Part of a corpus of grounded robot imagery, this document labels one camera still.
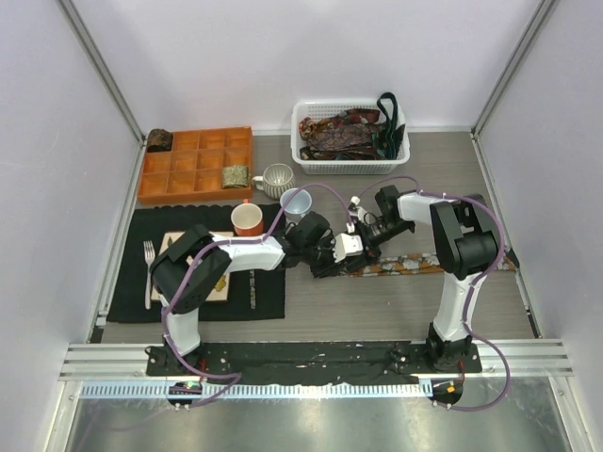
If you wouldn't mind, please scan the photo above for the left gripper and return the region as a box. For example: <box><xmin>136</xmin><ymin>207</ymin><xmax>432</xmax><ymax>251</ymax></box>
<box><xmin>301</xmin><ymin>234</ymin><xmax>347</xmax><ymax>279</ymax></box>

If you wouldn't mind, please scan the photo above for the orange grey floral tie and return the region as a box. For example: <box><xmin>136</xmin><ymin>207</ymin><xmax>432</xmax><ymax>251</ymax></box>
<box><xmin>341</xmin><ymin>249</ymin><xmax>520</xmax><ymax>278</ymax></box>

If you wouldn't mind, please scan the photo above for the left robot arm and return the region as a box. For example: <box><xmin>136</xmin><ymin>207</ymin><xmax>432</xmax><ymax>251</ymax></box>
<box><xmin>147</xmin><ymin>212</ymin><xmax>345</xmax><ymax>376</ymax></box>

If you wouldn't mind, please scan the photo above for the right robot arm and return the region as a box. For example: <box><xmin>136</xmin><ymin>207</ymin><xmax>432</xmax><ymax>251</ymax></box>
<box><xmin>333</xmin><ymin>185</ymin><xmax>504</xmax><ymax>372</ymax></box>

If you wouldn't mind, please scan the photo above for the frosted blue footed cup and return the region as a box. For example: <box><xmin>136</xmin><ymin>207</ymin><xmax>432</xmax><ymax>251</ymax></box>
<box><xmin>280</xmin><ymin>188</ymin><xmax>313</xmax><ymax>223</ymax></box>

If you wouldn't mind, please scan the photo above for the black scalloped placemat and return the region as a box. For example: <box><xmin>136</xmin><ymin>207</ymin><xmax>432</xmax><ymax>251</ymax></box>
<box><xmin>107</xmin><ymin>204</ymin><xmax>285</xmax><ymax>324</ymax></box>

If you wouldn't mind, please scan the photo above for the dark green tie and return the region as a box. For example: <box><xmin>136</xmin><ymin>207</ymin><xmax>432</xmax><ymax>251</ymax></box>
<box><xmin>376</xmin><ymin>92</ymin><xmax>405</xmax><ymax>160</ymax></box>

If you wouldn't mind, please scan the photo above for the dark paisley tie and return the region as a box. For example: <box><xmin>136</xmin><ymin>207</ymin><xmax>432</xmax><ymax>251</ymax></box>
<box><xmin>300</xmin><ymin>121</ymin><xmax>380</xmax><ymax>160</ymax></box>

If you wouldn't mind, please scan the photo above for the orange ceramic mug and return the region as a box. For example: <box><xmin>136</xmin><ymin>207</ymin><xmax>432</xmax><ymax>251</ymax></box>
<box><xmin>231</xmin><ymin>202</ymin><xmax>264</xmax><ymax>236</ymax></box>

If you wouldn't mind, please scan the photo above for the grey ribbed ceramic mug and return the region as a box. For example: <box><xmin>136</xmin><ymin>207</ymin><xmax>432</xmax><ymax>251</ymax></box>
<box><xmin>252</xmin><ymin>163</ymin><xmax>296</xmax><ymax>200</ymax></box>

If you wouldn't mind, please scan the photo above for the dark red patterned tie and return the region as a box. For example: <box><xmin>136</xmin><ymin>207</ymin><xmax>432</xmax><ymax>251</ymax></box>
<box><xmin>345</xmin><ymin>108</ymin><xmax>381</xmax><ymax>124</ymax></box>

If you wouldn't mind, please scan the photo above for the multicolour patterned tie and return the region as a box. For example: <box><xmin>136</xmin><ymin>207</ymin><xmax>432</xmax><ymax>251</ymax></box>
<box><xmin>298</xmin><ymin>117</ymin><xmax>319</xmax><ymax>141</ymax></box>

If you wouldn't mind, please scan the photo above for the green floral rolled tie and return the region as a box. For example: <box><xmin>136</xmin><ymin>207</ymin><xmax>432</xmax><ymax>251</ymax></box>
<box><xmin>222</xmin><ymin>165</ymin><xmax>250</xmax><ymax>189</ymax></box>

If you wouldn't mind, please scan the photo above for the white plastic basket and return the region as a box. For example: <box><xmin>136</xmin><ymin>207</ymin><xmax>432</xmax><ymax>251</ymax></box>
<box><xmin>291</xmin><ymin>92</ymin><xmax>411</xmax><ymax>175</ymax></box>

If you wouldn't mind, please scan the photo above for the square floral ceramic plate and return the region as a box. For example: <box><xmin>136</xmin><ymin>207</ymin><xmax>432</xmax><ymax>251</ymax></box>
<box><xmin>145</xmin><ymin>231</ymin><xmax>230</xmax><ymax>308</ymax></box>

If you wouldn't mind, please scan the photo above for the orange wooden divided tray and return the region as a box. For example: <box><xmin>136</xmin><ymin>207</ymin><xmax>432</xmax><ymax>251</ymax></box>
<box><xmin>138</xmin><ymin>126</ymin><xmax>253</xmax><ymax>205</ymax></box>

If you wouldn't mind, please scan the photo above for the silver fork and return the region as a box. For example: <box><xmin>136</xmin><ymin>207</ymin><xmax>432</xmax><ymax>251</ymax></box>
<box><xmin>143</xmin><ymin>240</ymin><xmax>155</xmax><ymax>310</ymax></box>

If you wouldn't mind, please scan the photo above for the dark rolled tie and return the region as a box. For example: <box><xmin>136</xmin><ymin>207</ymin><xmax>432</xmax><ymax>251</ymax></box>
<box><xmin>146</xmin><ymin>128</ymin><xmax>173</xmax><ymax>153</ymax></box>

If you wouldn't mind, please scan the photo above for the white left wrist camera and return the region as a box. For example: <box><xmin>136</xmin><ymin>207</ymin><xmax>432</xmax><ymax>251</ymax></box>
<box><xmin>333</xmin><ymin>222</ymin><xmax>364</xmax><ymax>263</ymax></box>

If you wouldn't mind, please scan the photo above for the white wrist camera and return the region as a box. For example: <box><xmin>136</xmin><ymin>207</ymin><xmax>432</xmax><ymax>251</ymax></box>
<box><xmin>348</xmin><ymin>196</ymin><xmax>368</xmax><ymax>224</ymax></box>
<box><xmin>333</xmin><ymin>222</ymin><xmax>364</xmax><ymax>263</ymax></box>

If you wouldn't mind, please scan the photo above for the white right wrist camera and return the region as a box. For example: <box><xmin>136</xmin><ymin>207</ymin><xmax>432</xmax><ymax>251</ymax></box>
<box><xmin>348</xmin><ymin>196</ymin><xmax>368</xmax><ymax>224</ymax></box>

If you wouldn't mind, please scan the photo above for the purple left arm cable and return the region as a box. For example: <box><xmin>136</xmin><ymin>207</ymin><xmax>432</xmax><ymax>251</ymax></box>
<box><xmin>160</xmin><ymin>183</ymin><xmax>359</xmax><ymax>409</ymax></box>

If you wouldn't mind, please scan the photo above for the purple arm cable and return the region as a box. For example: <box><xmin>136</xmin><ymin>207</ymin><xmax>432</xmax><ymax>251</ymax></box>
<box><xmin>160</xmin><ymin>183</ymin><xmax>359</xmax><ymax>409</ymax></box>
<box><xmin>357</xmin><ymin>175</ymin><xmax>513</xmax><ymax>413</ymax></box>

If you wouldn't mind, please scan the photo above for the patterned handle knife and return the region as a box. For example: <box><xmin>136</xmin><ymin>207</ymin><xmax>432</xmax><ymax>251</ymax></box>
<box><xmin>249</xmin><ymin>270</ymin><xmax>256</xmax><ymax>310</ymax></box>

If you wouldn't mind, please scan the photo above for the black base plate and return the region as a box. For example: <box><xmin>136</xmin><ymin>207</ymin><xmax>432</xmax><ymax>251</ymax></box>
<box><xmin>145</xmin><ymin>341</ymin><xmax>482</xmax><ymax>386</ymax></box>

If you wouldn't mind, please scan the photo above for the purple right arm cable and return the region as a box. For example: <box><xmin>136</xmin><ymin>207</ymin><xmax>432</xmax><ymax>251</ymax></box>
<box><xmin>357</xmin><ymin>175</ymin><xmax>513</xmax><ymax>413</ymax></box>

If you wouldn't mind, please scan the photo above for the white slotted cable duct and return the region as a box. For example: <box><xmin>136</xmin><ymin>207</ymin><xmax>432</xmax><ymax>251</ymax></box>
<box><xmin>80</xmin><ymin>379</ymin><xmax>432</xmax><ymax>401</ymax></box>

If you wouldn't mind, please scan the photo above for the aluminium frame rail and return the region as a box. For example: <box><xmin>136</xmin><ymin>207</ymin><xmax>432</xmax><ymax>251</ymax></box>
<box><xmin>58</xmin><ymin>339</ymin><xmax>574</xmax><ymax>381</ymax></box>

